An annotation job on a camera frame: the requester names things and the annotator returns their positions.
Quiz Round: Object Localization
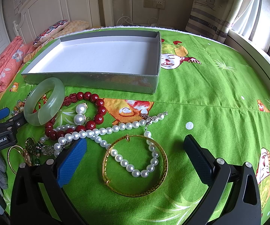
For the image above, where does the multicolour stone bead bracelet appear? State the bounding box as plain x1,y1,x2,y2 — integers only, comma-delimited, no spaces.
9,92,48,119

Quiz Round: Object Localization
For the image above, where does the green gem silver bracelet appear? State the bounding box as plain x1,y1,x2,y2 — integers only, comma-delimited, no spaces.
25,137,43,167

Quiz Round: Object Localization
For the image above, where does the gold hoop ring pair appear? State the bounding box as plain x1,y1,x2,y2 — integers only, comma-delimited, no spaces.
7,145,32,175

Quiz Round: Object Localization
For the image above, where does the pale green jade bangle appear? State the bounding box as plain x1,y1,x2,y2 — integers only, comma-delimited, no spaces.
23,77,66,127

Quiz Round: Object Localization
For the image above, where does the silver rhinestone brooch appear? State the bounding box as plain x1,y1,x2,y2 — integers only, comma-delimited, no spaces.
40,144,55,156

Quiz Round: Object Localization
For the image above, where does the dark red bead bracelet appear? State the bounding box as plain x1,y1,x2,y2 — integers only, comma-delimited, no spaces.
44,91,108,141

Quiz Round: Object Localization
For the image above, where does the gold bangle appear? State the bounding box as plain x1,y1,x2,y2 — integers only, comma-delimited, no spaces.
102,134,169,198

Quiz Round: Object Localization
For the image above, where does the long white pearl necklace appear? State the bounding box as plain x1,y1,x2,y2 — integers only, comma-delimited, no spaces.
39,111,168,178

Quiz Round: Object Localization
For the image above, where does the folded pink floral quilt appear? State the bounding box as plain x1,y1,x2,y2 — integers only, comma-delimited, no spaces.
0,36,35,93

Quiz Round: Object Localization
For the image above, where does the pearl drop earring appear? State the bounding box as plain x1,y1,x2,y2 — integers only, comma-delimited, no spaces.
73,113,90,125
75,103,88,115

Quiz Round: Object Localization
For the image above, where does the patterned round cushion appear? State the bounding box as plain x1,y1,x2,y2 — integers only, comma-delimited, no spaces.
33,19,69,47

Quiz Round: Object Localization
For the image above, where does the yellow floral pillow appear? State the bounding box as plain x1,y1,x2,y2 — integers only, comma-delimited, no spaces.
23,20,90,63

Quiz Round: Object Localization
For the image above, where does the white window sill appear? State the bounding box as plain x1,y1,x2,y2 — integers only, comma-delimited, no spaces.
225,30,270,91

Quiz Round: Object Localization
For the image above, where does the green cartoon blanket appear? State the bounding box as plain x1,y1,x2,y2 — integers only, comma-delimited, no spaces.
0,27,270,225

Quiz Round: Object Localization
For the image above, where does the grey shallow cardboard tray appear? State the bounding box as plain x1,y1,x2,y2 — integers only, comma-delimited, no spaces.
21,29,161,94

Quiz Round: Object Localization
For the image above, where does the white wooden headboard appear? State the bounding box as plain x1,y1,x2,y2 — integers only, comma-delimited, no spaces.
13,0,114,43

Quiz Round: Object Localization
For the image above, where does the striped cartoon curtain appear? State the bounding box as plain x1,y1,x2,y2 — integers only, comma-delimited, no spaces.
185,0,252,43

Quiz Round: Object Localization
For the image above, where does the white charger cable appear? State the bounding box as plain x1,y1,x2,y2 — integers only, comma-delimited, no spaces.
115,7,162,27

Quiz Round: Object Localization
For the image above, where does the wall power socket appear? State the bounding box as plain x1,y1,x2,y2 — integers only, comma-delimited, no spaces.
144,0,165,10

